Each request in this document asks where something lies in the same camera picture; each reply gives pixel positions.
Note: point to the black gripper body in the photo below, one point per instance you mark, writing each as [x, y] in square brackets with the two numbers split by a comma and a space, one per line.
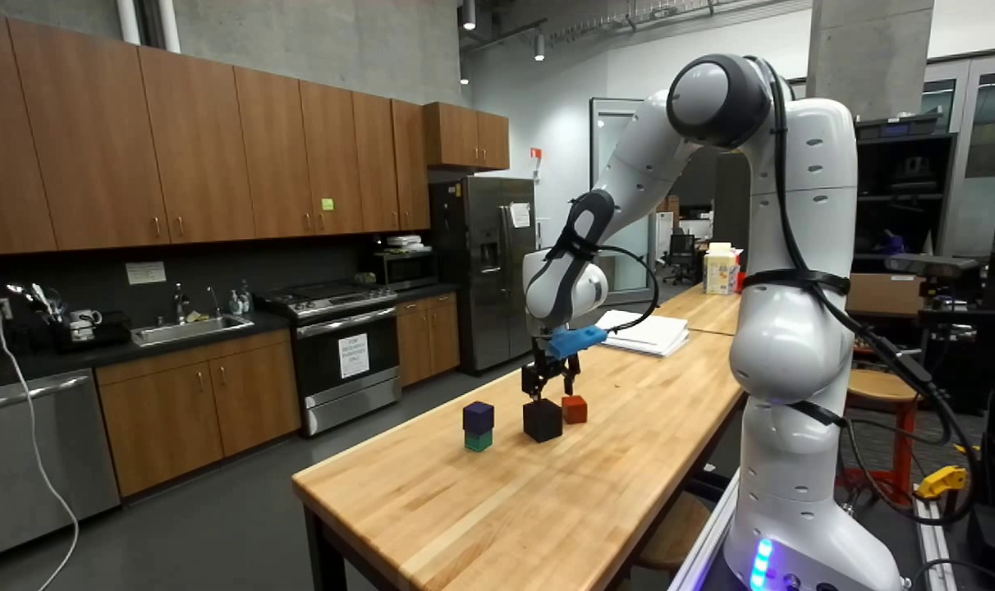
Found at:
[550, 367]

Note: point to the navy blue cube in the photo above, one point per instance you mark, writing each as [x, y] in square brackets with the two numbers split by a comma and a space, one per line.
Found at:
[476, 417]

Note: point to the green cube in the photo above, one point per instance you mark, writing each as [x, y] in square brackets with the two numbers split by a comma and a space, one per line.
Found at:
[476, 440]

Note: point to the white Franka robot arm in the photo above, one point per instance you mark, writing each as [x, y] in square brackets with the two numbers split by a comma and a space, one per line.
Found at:
[793, 350]

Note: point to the red cube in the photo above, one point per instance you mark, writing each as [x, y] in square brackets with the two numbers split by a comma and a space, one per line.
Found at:
[574, 412]

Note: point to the white paper stack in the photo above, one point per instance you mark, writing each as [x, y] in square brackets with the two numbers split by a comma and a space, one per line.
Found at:
[647, 334]

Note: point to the stainless steel refrigerator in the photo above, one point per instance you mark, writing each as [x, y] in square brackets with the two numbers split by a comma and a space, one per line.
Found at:
[489, 275]

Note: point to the narrow wooden base cabinet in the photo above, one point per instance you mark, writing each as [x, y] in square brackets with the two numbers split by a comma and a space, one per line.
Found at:
[429, 336]

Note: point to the black microwave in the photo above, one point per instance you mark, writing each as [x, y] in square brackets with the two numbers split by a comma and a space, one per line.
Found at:
[402, 267]

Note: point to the white paper sign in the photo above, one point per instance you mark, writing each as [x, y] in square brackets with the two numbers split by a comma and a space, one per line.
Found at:
[353, 356]

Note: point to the white milk carton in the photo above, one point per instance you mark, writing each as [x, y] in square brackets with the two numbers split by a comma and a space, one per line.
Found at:
[723, 270]

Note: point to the stainless steel oven range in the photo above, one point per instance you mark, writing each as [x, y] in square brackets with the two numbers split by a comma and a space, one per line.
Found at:
[331, 382]

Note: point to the small wooden overhead cabinet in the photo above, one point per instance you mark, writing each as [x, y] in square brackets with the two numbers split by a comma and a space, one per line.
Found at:
[468, 137]

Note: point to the green sticky note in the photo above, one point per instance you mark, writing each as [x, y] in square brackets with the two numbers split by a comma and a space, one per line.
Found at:
[327, 205]

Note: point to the red legged wooden stool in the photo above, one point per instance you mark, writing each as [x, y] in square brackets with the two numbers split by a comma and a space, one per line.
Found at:
[884, 387]

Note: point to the cardboard box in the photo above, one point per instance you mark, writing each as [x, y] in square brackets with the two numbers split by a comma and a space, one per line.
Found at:
[884, 293]

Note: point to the brown wooden base cabinets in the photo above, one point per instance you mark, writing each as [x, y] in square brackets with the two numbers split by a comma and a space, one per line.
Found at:
[202, 406]

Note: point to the steel kitchen sink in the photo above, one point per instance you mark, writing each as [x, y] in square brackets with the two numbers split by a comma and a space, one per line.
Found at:
[184, 334]

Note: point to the dark storage shelf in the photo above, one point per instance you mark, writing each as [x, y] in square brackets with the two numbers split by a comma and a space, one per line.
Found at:
[907, 185]

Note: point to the silver kettle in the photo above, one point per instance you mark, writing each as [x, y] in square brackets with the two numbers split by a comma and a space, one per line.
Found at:
[75, 326]

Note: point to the stainless steel dishwasher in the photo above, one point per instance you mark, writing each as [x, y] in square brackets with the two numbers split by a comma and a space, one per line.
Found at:
[37, 462]

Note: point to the white outlet with plug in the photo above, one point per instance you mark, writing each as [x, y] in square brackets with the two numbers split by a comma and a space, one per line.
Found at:
[0, 311]

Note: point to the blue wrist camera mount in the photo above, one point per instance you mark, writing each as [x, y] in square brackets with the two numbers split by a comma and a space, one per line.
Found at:
[579, 343]

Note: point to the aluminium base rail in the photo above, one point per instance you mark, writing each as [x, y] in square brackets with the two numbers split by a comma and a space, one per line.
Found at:
[701, 543]

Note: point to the black table frame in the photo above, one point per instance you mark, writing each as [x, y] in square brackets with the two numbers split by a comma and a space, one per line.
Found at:
[324, 553]

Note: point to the white wall outlet plate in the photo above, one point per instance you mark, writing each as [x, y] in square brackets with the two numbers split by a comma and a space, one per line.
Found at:
[145, 275]

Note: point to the brown wooden wall cabinets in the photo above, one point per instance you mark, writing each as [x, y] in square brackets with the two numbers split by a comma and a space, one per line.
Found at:
[189, 152]

